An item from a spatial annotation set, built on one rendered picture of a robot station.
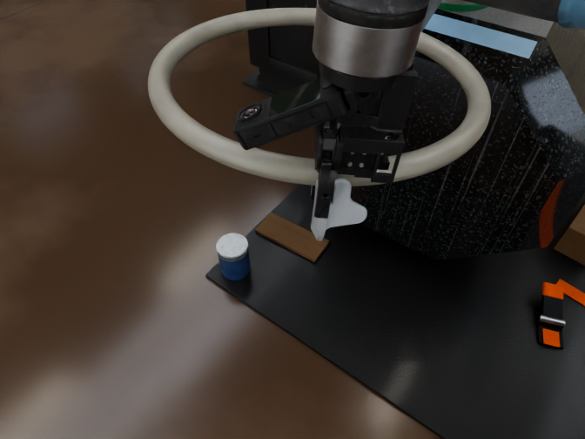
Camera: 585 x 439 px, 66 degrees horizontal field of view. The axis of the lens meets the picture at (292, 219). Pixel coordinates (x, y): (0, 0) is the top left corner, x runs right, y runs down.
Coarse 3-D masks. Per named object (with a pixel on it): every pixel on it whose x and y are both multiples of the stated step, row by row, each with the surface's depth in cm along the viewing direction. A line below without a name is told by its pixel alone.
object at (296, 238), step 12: (276, 216) 166; (264, 228) 162; (276, 228) 162; (288, 228) 162; (300, 228) 162; (276, 240) 159; (288, 240) 159; (300, 240) 159; (312, 240) 159; (324, 240) 159; (300, 252) 155; (312, 252) 155
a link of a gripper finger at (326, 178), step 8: (328, 152) 45; (328, 160) 45; (320, 168) 45; (328, 168) 44; (320, 176) 45; (328, 176) 45; (320, 184) 45; (328, 184) 45; (320, 192) 46; (328, 192) 46; (320, 200) 46; (328, 200) 48; (320, 208) 48; (328, 208) 48; (320, 216) 49
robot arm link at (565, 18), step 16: (464, 0) 33; (480, 0) 32; (496, 0) 31; (512, 0) 30; (528, 0) 29; (544, 0) 29; (560, 0) 28; (576, 0) 28; (544, 16) 30; (560, 16) 29; (576, 16) 29
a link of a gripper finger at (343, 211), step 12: (336, 180) 48; (336, 192) 48; (348, 192) 48; (336, 204) 49; (348, 204) 49; (336, 216) 50; (348, 216) 50; (360, 216) 50; (312, 228) 52; (324, 228) 51
